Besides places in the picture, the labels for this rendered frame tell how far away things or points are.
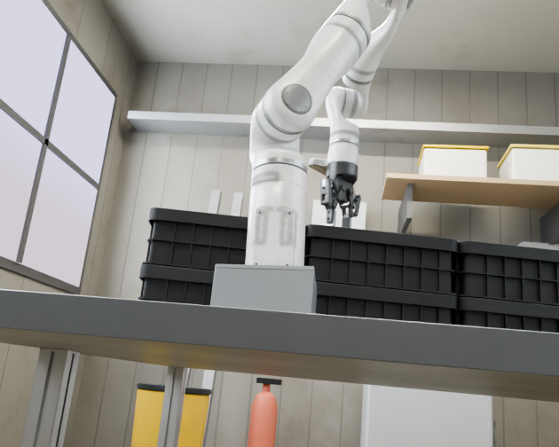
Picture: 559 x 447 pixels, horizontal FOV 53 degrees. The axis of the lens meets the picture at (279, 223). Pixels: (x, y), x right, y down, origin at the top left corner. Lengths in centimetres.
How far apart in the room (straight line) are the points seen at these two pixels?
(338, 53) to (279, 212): 33
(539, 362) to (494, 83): 405
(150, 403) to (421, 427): 134
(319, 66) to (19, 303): 62
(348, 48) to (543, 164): 276
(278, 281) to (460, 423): 238
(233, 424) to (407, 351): 337
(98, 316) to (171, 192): 366
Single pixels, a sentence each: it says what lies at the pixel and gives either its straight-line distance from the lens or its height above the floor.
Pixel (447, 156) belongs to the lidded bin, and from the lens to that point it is 361.
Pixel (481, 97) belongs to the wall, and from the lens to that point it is 450.
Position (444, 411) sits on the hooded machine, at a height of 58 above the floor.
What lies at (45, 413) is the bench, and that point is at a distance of 127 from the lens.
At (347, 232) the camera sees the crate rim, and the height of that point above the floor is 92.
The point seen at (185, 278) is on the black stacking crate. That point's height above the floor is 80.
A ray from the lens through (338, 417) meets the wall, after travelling 384.
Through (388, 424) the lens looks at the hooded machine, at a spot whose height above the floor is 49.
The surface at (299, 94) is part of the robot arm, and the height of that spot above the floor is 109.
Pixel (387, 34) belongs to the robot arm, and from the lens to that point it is 128.
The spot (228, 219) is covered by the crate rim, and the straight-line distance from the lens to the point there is 107.
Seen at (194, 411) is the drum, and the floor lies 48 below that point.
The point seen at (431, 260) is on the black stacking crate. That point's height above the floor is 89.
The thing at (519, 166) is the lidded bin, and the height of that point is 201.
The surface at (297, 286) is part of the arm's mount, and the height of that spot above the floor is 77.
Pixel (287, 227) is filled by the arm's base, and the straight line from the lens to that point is 85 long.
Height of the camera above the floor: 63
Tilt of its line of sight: 16 degrees up
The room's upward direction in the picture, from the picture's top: 5 degrees clockwise
